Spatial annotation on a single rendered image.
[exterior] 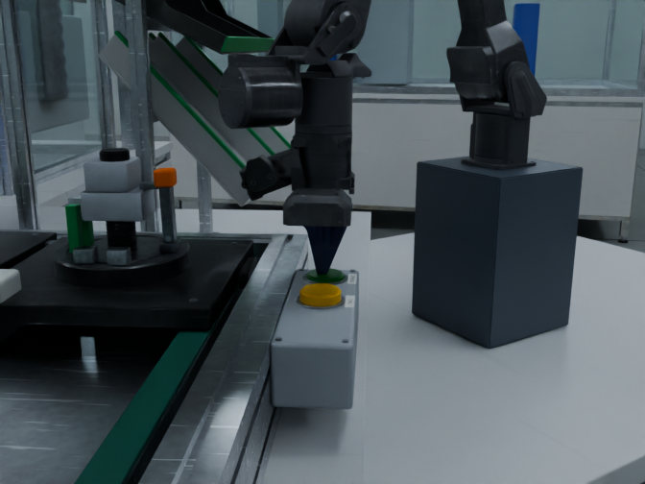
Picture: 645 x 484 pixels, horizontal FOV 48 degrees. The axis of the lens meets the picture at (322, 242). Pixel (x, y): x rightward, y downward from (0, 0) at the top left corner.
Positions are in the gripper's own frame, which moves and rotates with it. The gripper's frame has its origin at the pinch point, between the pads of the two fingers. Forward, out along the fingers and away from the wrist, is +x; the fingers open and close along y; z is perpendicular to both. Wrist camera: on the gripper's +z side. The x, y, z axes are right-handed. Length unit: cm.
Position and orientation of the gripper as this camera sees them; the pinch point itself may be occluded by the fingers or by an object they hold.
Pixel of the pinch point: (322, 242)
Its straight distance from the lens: 75.5
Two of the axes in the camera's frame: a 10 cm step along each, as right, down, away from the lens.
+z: -10.0, -0.2, 0.6
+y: -0.6, 2.5, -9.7
